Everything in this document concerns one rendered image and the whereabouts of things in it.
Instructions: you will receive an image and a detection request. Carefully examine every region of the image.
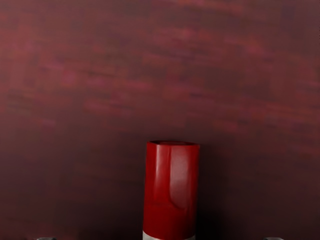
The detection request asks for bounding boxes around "red cylindrical cup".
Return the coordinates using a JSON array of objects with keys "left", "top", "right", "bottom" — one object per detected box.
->
[{"left": 142, "top": 140, "right": 201, "bottom": 240}]

